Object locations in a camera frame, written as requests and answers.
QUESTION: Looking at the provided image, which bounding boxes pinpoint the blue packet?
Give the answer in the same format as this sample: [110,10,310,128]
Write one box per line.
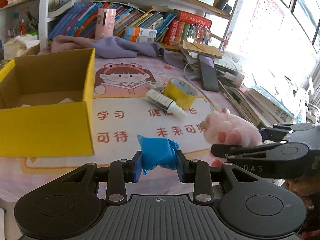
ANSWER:
[137,135,179,176]

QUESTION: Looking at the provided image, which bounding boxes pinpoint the pink plush toy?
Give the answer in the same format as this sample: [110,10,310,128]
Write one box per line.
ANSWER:
[199,107,263,167]

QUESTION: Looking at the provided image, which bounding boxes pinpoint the stack of papers and books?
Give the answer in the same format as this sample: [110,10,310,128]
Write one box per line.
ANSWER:
[178,44,306,126]

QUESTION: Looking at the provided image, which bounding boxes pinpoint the yellow tape roll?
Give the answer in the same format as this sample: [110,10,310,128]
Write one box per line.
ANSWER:
[163,78,198,110]

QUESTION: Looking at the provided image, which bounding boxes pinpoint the pink cartoon desk mat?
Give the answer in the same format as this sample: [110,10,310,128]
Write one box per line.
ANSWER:
[1,56,235,202]

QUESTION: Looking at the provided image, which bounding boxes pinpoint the white tube bottle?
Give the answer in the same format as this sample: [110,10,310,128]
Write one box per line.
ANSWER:
[145,89,188,119]

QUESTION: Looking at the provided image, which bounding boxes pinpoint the black smartphone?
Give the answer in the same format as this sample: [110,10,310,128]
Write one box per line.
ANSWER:
[197,55,220,92]

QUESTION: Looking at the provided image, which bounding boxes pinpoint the white packet in box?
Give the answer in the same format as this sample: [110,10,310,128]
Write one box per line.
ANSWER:
[21,98,73,107]

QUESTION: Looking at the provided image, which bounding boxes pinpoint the small white card box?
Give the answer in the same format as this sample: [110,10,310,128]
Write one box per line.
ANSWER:
[148,81,167,92]

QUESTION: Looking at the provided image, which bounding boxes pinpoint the yellow cardboard box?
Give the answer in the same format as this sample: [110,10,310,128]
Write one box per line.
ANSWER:
[1,48,95,158]

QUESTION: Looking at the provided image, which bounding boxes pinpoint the brown envelope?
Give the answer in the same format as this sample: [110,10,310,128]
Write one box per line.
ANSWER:
[182,41,222,59]

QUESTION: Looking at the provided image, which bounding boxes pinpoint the pink purple cloth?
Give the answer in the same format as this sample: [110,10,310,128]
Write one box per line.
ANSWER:
[39,35,186,69]

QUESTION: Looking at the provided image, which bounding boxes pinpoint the lower orange blue carton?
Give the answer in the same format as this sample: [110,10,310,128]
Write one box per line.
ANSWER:
[124,35,155,43]

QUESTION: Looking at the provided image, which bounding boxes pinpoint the orange blue carton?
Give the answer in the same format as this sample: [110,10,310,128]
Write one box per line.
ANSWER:
[125,27,157,37]
[124,35,155,43]

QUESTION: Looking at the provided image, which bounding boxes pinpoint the upper orange blue carton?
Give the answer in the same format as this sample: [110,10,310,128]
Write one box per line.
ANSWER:
[125,27,157,37]

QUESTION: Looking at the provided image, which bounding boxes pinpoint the pink device box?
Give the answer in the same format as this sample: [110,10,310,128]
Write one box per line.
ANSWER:
[94,8,116,40]

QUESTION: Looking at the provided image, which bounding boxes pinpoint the red dictionary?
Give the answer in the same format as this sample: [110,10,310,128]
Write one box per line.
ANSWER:
[173,10,212,28]

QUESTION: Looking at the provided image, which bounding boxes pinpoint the cream tissue pack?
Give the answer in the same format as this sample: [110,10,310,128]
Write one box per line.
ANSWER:
[3,34,40,61]

